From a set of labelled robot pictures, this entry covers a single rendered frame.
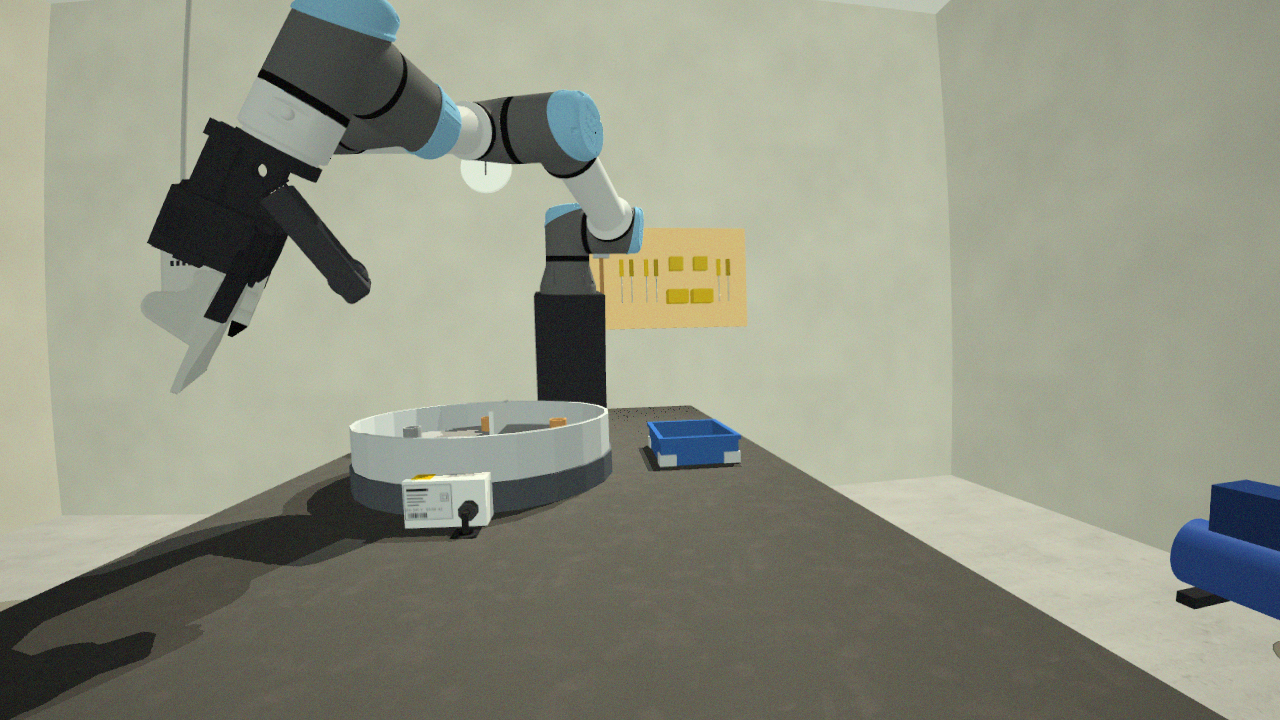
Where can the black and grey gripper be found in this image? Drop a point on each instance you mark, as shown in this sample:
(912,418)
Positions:
(218,220)

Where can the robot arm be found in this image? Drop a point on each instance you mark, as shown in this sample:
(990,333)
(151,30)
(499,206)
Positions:
(338,56)

